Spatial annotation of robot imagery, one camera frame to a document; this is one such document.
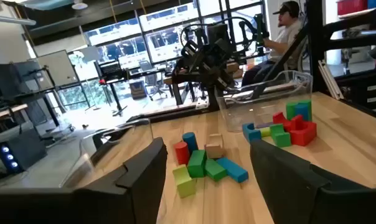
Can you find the clear plastic bin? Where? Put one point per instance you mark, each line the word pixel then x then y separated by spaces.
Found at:
pixel 82 161
pixel 237 115

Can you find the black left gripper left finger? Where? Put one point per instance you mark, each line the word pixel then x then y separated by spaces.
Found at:
pixel 135 186

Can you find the red rectangular block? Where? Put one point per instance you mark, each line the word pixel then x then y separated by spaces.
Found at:
pixel 297 122

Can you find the black drawer cabinet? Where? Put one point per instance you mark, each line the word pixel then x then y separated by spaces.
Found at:
pixel 368 93

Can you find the white whiteboard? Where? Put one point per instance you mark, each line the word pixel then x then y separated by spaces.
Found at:
pixel 58 67

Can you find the grey office chair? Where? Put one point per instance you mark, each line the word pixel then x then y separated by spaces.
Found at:
pixel 151 77

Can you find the person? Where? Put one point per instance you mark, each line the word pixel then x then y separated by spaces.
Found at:
pixel 284 40

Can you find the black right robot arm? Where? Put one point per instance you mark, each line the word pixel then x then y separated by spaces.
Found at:
pixel 212 98

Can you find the natural wood arch block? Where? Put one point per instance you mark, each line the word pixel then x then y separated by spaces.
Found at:
pixel 214 151

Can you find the green wooden block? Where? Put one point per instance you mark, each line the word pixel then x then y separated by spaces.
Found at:
pixel 196 163
pixel 215 170

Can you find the black shelf unit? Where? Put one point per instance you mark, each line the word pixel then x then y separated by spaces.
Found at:
pixel 315 46

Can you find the black computer tower blue lights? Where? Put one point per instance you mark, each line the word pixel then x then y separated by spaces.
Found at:
pixel 23 149

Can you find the red cylinder block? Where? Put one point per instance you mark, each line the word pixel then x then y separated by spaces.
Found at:
pixel 181 153

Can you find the blue arch block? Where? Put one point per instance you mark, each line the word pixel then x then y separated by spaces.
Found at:
pixel 251 133

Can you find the blue long block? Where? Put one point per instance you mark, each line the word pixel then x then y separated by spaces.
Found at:
pixel 233 170

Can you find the red arch block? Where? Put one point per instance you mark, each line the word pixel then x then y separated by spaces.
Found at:
pixel 304 135

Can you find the light green arch block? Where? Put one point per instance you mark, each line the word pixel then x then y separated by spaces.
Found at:
pixel 184 182

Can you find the purple block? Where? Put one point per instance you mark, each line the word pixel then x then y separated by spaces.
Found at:
pixel 264 125

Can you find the silver aluminium extrusions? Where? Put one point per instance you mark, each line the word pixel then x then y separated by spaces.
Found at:
pixel 329 79

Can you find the black desk monitor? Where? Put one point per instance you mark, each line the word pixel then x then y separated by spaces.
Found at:
pixel 7 79

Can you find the black aluminium table frame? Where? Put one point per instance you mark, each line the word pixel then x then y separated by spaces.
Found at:
pixel 175 112

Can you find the red wedge block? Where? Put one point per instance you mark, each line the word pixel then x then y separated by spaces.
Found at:
pixel 279 118

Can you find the blue tilted cylinder block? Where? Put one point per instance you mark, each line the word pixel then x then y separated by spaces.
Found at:
pixel 302 111

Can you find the red storage bin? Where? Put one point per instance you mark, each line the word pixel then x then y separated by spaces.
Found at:
pixel 351 7

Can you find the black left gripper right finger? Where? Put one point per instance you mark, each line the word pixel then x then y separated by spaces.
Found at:
pixel 294 193

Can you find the small light green block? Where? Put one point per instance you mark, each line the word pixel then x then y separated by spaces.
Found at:
pixel 265 132

